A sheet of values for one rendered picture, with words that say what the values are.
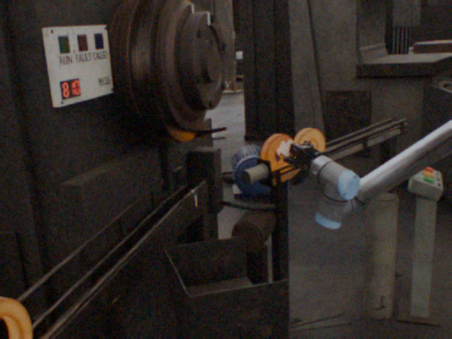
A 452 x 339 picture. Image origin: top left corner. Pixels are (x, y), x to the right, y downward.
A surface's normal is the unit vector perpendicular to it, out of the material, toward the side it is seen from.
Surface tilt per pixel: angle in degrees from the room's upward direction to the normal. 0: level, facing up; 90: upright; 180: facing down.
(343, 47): 90
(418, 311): 90
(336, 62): 90
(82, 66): 90
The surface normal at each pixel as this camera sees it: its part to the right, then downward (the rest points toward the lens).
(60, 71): 0.91, 0.05
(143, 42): -0.40, -0.03
